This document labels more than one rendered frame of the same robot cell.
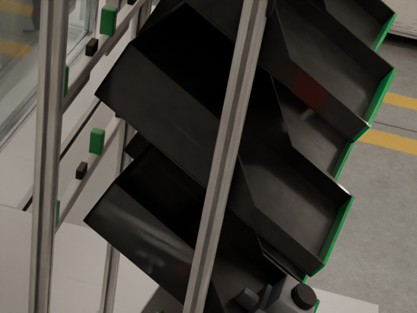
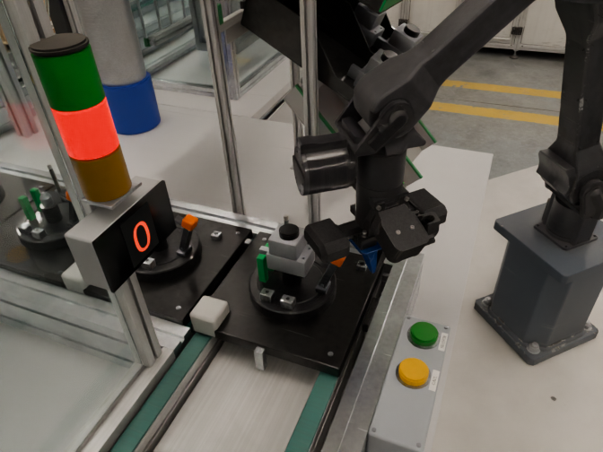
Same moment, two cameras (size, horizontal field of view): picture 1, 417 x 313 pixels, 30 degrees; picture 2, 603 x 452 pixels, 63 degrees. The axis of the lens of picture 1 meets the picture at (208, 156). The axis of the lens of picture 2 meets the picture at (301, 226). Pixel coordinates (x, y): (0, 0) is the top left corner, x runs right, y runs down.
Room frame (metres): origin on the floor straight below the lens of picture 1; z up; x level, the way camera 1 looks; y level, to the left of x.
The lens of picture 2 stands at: (-0.14, -0.23, 1.55)
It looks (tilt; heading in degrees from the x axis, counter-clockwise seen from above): 38 degrees down; 18
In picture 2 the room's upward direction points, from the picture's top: 3 degrees counter-clockwise
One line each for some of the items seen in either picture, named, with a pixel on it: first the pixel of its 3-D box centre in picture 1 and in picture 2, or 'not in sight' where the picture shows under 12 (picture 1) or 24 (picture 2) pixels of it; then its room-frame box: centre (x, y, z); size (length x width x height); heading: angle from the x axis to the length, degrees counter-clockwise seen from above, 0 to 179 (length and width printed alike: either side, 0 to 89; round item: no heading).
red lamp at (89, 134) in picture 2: not in sight; (86, 125); (0.22, 0.10, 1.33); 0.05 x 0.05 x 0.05
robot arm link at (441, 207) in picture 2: not in sight; (378, 205); (0.37, -0.16, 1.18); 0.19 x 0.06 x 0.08; 131
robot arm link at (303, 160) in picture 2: not in sight; (348, 143); (0.35, -0.13, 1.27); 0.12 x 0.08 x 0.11; 120
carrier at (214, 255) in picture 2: not in sight; (156, 236); (0.42, 0.22, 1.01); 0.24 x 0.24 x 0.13; 84
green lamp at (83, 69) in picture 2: not in sight; (69, 75); (0.22, 0.10, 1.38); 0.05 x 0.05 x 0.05
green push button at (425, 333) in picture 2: not in sight; (423, 335); (0.36, -0.25, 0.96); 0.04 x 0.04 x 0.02
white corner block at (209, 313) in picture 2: not in sight; (210, 316); (0.31, 0.07, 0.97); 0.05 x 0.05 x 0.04; 84
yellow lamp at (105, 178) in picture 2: not in sight; (100, 169); (0.22, 0.10, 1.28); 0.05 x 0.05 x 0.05
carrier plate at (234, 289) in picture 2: not in sight; (293, 293); (0.39, -0.03, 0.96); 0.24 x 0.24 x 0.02; 84
